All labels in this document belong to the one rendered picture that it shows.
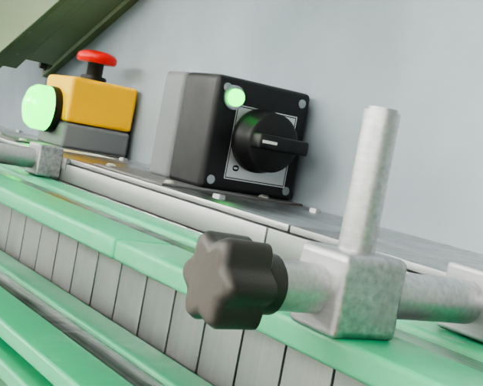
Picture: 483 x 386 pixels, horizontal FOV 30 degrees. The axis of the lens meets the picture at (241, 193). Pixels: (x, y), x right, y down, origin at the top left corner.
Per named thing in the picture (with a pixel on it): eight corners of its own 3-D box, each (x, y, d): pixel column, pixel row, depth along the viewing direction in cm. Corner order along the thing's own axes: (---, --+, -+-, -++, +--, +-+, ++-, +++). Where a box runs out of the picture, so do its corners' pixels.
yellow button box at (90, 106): (102, 152, 96) (35, 141, 92) (114, 82, 96) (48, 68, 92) (130, 159, 90) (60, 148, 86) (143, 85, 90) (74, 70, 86)
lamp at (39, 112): (41, 130, 91) (13, 125, 89) (49, 86, 91) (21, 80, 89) (57, 134, 87) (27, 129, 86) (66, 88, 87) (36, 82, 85)
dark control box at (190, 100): (239, 188, 73) (146, 174, 69) (257, 90, 73) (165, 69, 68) (298, 204, 66) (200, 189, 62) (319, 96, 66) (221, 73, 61)
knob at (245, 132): (277, 176, 65) (305, 182, 62) (225, 167, 63) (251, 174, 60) (289, 114, 65) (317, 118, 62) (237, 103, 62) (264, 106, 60)
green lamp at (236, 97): (241, 107, 62) (226, 104, 62) (244, 90, 62) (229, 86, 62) (245, 108, 62) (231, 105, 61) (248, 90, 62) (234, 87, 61)
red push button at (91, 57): (66, 80, 91) (72, 47, 91) (102, 88, 93) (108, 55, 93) (81, 82, 88) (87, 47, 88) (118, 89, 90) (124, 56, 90)
